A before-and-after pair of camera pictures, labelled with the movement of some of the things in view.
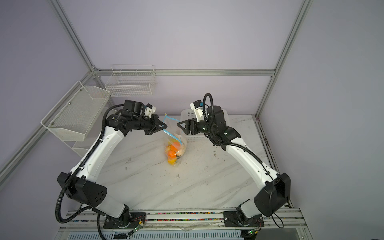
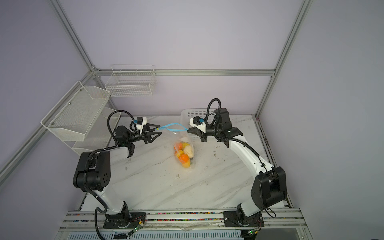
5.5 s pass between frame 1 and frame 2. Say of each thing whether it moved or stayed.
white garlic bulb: moved
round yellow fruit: moved
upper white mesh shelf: stayed
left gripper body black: moved
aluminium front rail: stayed
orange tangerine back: moved
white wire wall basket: stayed
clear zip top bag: moved
